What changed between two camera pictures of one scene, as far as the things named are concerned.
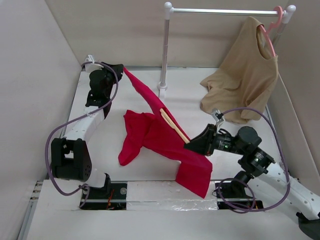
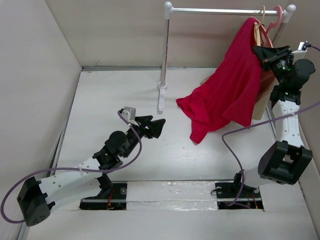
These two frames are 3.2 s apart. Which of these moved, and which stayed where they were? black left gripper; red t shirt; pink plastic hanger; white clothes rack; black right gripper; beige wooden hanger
Moved: beige wooden hanger; black right gripper; black left gripper; red t shirt
Stayed: pink plastic hanger; white clothes rack
